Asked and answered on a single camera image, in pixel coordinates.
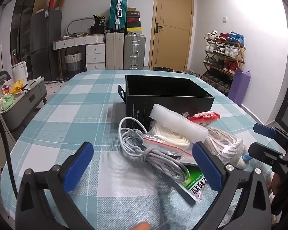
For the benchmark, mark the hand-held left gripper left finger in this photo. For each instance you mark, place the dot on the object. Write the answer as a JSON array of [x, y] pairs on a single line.
[[78, 166]]

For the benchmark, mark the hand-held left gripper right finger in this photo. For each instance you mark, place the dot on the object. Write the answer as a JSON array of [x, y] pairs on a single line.
[[206, 167]]

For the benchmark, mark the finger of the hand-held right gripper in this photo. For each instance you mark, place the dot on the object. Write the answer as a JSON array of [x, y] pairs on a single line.
[[264, 130], [264, 153]]

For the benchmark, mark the red and white packet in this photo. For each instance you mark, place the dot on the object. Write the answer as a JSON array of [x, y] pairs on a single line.
[[204, 119]]

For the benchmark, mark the white foam piece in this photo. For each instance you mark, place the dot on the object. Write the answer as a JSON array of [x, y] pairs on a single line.
[[177, 124]]

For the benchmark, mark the black cardboard box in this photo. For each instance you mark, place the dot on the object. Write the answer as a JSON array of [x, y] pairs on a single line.
[[139, 105]]

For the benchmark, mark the person's left hand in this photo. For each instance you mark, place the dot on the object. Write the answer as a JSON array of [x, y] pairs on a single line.
[[140, 226]]

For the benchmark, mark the small blue plastic piece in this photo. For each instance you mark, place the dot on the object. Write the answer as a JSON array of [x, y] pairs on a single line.
[[246, 158]]

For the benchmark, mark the green and white packet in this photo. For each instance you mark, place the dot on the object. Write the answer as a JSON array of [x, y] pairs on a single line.
[[193, 182]]

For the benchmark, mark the purple bag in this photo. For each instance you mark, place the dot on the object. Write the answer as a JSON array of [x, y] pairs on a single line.
[[240, 86]]

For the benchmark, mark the teal checkered tablecloth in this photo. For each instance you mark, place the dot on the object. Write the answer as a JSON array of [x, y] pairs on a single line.
[[74, 105]]

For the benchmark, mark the beige cabinet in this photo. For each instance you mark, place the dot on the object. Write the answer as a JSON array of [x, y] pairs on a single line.
[[0, 153]]

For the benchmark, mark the wooden shoe rack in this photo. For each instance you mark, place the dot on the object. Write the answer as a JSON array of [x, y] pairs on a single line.
[[241, 52]]

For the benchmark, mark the grey side cabinet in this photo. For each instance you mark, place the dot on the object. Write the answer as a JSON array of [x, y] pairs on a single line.
[[21, 107]]

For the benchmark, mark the shoe rack with shoes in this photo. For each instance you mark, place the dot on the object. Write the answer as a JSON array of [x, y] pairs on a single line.
[[230, 51]]

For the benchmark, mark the scattered pile of shoes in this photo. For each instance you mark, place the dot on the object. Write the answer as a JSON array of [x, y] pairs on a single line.
[[187, 72]]

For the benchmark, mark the green container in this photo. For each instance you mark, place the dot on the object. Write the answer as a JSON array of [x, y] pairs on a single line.
[[6, 100]]

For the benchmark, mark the yellow plastic bag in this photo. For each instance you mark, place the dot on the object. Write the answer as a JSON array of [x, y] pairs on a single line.
[[16, 86]]

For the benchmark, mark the woven laundry basket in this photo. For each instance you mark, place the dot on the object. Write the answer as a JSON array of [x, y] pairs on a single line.
[[73, 62]]

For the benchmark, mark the black trash bag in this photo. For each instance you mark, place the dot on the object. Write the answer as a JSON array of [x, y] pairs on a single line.
[[163, 69]]

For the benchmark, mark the white appliance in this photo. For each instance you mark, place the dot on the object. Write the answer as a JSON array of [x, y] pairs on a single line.
[[19, 71]]

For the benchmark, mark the white desk with drawers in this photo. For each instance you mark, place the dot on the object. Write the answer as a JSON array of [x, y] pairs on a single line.
[[94, 55]]

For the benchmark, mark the black chair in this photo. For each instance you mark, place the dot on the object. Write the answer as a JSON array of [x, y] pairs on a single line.
[[0, 79]]

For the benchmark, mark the beige suitcase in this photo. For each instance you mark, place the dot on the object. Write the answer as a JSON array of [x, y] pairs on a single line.
[[114, 51]]

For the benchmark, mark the grey refrigerator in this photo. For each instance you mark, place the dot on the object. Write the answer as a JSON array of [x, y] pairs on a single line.
[[45, 43]]

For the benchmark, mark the wooden door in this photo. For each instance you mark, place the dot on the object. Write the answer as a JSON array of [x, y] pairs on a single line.
[[172, 40]]

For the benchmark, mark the silver suitcase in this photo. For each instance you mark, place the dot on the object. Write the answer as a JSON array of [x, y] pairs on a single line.
[[134, 50]]

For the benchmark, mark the yellow and black shoe box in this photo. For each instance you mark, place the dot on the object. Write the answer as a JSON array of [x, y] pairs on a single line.
[[134, 30]]

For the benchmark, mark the dark glass cabinet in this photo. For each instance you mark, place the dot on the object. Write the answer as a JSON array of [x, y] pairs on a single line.
[[24, 28]]

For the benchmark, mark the plain black shoe box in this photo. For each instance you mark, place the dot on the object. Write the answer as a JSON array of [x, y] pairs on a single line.
[[133, 25]]

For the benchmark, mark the teal suitcase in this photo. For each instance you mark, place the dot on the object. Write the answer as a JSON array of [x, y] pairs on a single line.
[[114, 14]]

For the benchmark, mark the black shoe box red logo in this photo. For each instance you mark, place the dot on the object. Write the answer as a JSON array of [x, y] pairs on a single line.
[[133, 19]]

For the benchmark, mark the brown label shoe box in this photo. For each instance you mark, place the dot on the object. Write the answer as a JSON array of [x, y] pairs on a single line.
[[133, 14]]

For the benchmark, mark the brown cardboard box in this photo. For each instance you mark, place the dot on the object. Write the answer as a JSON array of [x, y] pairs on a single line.
[[60, 2]]

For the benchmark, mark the red paper bag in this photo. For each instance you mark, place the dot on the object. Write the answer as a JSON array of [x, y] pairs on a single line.
[[52, 2]]

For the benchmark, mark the oval white mirror frame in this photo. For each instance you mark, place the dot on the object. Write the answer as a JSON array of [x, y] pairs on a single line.
[[70, 25]]

